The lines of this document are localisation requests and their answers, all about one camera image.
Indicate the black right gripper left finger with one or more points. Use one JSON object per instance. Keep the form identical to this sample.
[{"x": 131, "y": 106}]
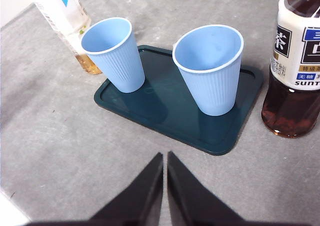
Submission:
[{"x": 142, "y": 201}]

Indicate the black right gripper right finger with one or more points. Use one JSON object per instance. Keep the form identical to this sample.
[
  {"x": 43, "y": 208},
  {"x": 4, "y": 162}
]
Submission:
[{"x": 190, "y": 201}]

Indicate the dark oolong tea bottle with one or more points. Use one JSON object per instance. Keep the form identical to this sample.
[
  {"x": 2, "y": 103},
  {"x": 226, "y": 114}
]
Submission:
[{"x": 290, "y": 106}]

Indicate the pale tea bottle white label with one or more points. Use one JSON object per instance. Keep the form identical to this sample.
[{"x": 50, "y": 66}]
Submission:
[{"x": 67, "y": 23}]

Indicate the light blue ribbed cup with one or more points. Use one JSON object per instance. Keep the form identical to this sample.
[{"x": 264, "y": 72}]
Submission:
[
  {"x": 215, "y": 91},
  {"x": 120, "y": 66}
]

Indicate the dark teal plastic tray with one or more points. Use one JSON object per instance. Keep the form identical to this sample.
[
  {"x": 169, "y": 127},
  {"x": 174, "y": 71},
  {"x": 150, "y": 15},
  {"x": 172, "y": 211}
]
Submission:
[{"x": 170, "y": 111}]

